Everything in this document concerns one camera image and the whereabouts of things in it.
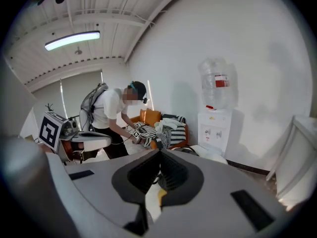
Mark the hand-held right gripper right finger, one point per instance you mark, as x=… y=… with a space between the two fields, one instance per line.
x=223 y=182

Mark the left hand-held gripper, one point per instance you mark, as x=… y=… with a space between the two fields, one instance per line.
x=50 y=130

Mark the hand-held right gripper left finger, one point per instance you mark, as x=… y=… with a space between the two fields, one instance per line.
x=99 y=187

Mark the person's left hand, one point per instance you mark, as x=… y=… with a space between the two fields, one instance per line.
x=73 y=149

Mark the orange couch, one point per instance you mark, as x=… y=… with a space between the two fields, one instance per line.
x=134 y=119

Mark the white water dispenser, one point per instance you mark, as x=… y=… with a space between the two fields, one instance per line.
x=214 y=133

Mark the orange cushion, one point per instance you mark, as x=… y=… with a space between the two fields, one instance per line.
x=142 y=115
x=153 y=114

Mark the black white striped blanket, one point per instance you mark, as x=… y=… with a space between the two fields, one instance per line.
x=149 y=130

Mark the grey fringed scarf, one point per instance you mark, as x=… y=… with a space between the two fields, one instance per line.
x=162 y=139

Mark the white washbasin cabinet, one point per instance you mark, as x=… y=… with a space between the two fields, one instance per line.
x=294 y=162

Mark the ceiling sprinkler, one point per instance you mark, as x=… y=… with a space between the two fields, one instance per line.
x=78 y=51

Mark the clear water bottle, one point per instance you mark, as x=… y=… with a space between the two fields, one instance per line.
x=218 y=83

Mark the long ceiling light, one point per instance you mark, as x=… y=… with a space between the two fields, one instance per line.
x=74 y=39

